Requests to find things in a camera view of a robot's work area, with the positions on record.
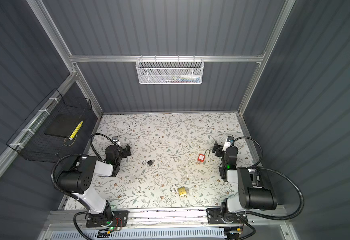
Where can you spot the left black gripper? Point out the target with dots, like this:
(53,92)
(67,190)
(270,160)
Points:
(124,150)

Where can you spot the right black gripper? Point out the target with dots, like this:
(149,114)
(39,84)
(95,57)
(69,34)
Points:
(219,150)

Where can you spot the small black padlock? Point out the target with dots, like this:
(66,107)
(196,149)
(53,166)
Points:
(149,162)

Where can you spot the brass padlock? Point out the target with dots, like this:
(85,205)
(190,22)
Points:
(181,190)

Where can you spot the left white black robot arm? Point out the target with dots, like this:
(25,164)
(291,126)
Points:
(72,175)

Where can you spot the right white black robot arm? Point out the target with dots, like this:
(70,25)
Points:
(254,187)

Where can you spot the red safety padlock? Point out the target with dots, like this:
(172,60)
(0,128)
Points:
(203,158)

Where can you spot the yellow marker pen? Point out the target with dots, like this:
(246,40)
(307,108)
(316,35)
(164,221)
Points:
(75,131)

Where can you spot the black flat box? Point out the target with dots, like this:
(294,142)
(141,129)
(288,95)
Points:
(62,126)

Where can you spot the items in white basket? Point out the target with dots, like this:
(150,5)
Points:
(182,79)

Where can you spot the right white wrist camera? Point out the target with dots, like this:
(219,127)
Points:
(229,141)

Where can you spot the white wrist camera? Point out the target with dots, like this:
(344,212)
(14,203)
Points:
(229,141)
(116,140)

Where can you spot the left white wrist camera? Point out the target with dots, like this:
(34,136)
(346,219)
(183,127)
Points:
(116,140)

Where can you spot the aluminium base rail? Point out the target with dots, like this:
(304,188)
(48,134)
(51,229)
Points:
(143,218)

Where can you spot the black wire basket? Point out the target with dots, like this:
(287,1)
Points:
(30,142)

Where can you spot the white wire mesh basket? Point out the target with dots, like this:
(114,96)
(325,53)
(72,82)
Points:
(149,72)

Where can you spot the white perforated cable duct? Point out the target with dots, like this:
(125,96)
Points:
(159,234)

